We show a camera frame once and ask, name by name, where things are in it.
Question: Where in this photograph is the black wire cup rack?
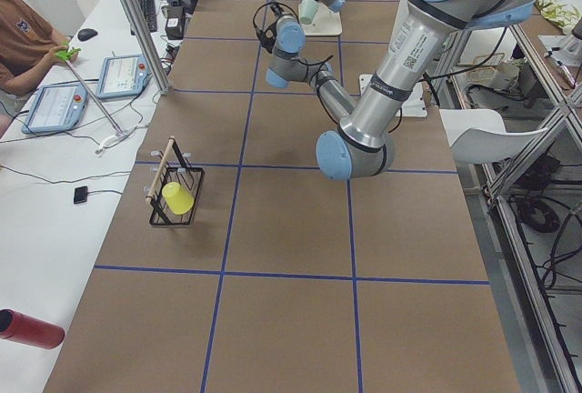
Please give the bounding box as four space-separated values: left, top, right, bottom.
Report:
145 136 206 227

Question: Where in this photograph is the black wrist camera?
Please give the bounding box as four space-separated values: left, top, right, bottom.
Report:
254 22 277 54

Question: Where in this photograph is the black computer mouse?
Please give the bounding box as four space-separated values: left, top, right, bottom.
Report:
76 28 98 42

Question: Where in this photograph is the near teach pendant tablet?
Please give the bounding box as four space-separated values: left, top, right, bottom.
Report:
21 84 88 135

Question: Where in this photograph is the teach pendant tablet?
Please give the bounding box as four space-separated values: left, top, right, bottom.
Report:
21 84 88 135
96 54 151 99

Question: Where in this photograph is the aluminium frame post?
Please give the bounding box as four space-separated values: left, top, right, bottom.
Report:
120 0 170 95

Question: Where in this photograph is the white chair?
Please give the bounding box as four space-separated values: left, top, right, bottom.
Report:
439 108 548 164

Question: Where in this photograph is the far teach pendant tablet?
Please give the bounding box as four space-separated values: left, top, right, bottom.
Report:
96 54 151 99

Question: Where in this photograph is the yellow cup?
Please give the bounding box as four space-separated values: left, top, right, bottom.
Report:
162 181 195 216

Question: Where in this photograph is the red bottle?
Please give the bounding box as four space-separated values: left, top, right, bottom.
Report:
1 308 65 349

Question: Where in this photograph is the person in brown shirt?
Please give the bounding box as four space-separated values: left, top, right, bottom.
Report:
1 0 69 96

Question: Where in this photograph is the cream rabbit tray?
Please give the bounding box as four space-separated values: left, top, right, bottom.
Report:
302 4 342 37

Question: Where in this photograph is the black keyboard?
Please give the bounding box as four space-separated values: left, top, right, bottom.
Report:
136 0 157 33

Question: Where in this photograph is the light green cup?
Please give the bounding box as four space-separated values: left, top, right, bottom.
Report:
298 0 319 25

